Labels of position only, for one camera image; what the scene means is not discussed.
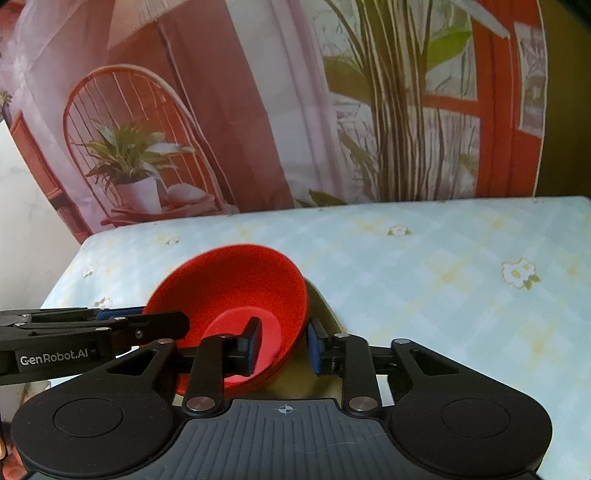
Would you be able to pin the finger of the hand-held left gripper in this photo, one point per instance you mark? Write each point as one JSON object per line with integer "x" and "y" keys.
{"x": 152, "y": 325}
{"x": 115, "y": 314}

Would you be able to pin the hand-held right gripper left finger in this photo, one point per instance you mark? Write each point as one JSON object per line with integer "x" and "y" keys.
{"x": 253, "y": 346}

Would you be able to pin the large green plate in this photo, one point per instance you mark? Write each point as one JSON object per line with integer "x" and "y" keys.
{"x": 323, "y": 304}

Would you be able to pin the floral checked tablecloth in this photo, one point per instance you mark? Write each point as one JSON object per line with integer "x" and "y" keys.
{"x": 415, "y": 286}

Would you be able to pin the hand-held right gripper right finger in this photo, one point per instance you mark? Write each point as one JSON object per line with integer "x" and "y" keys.
{"x": 314, "y": 348}

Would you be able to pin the red bowl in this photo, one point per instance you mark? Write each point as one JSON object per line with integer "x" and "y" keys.
{"x": 282, "y": 365}
{"x": 231, "y": 281}

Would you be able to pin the printed backdrop cloth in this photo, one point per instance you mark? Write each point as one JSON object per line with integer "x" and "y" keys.
{"x": 277, "y": 115}

